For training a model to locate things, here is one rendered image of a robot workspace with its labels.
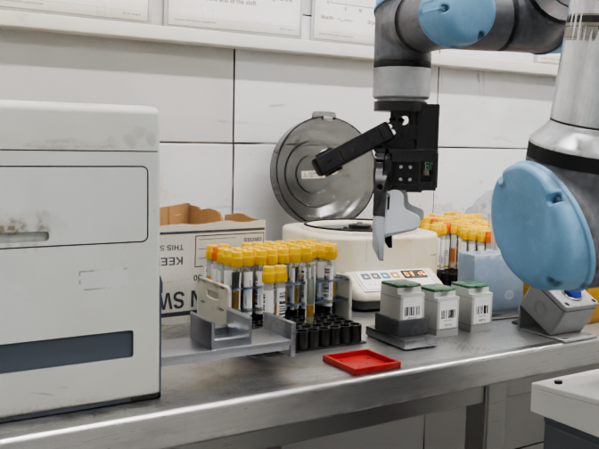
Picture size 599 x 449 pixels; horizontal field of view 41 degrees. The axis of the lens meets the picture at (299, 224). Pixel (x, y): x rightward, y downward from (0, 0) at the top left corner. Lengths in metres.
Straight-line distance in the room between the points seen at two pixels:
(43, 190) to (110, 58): 0.72
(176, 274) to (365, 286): 0.31
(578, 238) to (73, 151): 0.46
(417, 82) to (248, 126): 0.61
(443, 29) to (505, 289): 0.50
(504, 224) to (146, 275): 0.35
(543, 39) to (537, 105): 1.07
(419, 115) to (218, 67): 0.60
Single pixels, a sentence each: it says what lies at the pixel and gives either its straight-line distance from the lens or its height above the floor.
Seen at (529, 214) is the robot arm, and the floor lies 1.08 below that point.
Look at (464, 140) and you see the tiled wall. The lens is 1.92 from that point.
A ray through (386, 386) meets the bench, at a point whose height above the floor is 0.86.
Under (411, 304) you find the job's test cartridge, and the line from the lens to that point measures 1.07.
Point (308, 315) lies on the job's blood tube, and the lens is 1.07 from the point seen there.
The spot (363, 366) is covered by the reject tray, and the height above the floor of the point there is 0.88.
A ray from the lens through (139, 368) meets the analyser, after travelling 0.84.
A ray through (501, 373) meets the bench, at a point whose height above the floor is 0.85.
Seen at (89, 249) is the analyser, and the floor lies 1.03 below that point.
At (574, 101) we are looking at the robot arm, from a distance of 0.72.
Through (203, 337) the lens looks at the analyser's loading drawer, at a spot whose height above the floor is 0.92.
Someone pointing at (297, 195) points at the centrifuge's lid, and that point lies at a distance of 1.58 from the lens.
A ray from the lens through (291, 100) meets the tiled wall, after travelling 1.63.
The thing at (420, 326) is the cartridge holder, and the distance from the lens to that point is 1.09.
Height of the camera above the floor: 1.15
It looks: 6 degrees down
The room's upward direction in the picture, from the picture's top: 1 degrees clockwise
